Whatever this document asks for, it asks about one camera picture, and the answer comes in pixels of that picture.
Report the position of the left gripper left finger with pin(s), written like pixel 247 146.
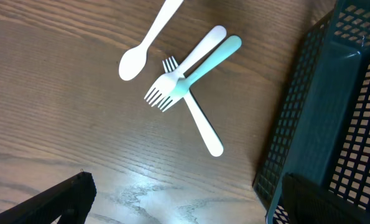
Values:
pixel 67 202

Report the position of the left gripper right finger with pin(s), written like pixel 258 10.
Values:
pixel 306 202

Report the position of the dark green plastic basket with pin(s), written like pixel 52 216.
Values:
pixel 321 130

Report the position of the white plastic fork lower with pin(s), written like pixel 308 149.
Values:
pixel 208 134

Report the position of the white plastic fork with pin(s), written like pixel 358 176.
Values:
pixel 208 134
pixel 167 82

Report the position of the white plastic fork upper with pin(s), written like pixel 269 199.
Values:
pixel 167 82

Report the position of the white plastic spoon left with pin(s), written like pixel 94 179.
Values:
pixel 134 59

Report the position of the mint green plastic fork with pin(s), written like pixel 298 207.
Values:
pixel 182 88

